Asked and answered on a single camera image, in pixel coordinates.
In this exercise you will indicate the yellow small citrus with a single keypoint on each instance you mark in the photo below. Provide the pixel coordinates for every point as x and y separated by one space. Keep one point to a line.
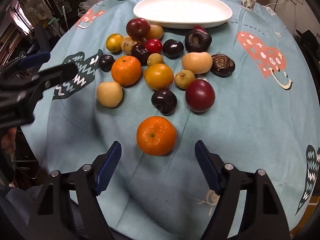
113 43

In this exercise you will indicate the dark cherry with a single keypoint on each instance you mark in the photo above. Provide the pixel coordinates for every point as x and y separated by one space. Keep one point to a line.
105 62
165 101
173 48
140 52

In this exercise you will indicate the light blue patterned tablecloth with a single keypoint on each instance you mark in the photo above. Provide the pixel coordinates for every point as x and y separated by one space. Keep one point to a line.
265 115

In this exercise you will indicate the orange mandarin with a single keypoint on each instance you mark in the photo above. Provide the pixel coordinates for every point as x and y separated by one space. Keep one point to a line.
156 136
126 70

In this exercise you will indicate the large red plum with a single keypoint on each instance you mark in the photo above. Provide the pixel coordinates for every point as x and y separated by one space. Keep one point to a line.
200 96

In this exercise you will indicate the clear plastic bag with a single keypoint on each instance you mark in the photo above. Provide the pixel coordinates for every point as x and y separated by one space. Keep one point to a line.
84 7

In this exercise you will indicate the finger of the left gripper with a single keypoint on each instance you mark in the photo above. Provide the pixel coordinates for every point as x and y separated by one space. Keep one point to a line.
51 77
27 61

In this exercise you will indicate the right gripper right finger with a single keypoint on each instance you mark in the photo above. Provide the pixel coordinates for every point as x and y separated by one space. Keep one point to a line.
227 182

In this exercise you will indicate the red cherry tomato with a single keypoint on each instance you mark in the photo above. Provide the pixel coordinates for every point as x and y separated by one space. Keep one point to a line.
153 45

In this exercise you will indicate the operator left hand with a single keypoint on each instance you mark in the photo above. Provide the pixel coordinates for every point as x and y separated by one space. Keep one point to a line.
8 141

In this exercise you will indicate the standing electric fan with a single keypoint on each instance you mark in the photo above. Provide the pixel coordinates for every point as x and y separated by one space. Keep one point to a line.
35 9

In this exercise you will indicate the small red tomato by plate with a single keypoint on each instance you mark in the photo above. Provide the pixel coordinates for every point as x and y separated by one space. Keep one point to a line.
199 28

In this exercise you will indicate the white oval plate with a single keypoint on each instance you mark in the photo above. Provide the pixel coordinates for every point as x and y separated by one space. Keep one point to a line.
184 14

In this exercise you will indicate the striped pepino melon back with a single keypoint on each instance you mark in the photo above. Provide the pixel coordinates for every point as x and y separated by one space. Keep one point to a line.
156 32

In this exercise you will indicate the dark red plum back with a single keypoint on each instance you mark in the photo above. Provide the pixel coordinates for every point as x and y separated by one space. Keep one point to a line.
138 28

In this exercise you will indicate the large dark mangosteen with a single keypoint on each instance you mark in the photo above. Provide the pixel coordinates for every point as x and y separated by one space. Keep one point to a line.
197 41

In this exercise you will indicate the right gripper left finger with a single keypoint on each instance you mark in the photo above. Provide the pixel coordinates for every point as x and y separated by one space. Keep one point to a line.
89 181

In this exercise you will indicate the dark brown water chestnut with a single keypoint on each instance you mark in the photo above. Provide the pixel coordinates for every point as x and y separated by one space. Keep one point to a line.
223 66

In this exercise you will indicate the small tan longan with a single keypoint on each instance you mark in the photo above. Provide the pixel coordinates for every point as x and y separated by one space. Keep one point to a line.
184 78

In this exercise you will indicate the pale yellow round fruit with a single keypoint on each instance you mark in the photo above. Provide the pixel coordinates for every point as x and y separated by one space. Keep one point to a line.
109 94

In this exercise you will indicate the pale peach fruit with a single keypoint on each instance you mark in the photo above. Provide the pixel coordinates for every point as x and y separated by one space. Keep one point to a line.
198 63

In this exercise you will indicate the yellow orange citrus fruit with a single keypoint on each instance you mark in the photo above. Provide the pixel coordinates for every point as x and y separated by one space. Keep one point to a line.
158 76

